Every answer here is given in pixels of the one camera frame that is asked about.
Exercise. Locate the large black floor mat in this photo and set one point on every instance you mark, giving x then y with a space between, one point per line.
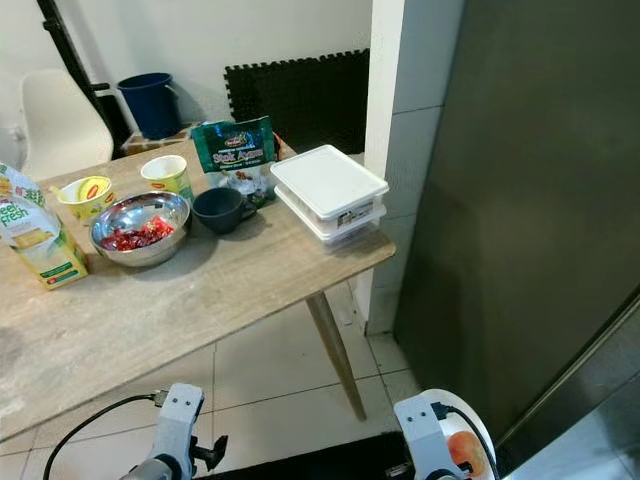
310 460

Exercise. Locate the yellow green juice carton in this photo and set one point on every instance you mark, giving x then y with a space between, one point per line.
45 240

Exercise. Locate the black stand pole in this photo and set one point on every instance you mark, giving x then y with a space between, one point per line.
75 60

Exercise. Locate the dark grey fridge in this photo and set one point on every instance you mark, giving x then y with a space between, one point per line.
530 180

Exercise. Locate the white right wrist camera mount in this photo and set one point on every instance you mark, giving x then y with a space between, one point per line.
422 430

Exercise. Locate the white lidded food container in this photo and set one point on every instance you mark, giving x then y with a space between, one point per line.
345 228
328 182

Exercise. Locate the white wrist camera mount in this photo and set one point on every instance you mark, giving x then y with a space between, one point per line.
180 420
422 430

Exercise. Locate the light wooden table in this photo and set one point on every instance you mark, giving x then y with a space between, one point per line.
160 320

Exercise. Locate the white plastic chair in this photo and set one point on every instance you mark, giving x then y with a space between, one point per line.
60 125

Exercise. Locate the white plate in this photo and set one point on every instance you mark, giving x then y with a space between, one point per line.
470 412

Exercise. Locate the green snack bag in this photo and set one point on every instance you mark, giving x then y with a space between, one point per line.
235 165

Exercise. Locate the dark blue bucket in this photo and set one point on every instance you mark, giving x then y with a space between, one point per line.
150 105

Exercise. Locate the black foam puzzle mat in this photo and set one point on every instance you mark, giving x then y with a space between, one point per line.
300 100

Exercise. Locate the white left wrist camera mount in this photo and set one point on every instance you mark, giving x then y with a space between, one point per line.
180 420

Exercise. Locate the red chopped food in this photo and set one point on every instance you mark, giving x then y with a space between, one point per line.
138 235

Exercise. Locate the steel bowl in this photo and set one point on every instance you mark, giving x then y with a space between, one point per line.
145 205

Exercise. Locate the dark blue mug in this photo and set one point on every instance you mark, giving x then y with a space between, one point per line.
218 210

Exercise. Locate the yellow cup with peeled lid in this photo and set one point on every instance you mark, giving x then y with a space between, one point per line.
85 200

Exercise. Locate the orange fruit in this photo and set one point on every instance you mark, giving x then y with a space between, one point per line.
467 452

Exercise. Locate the yellow noodle cup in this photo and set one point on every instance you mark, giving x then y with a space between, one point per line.
165 172

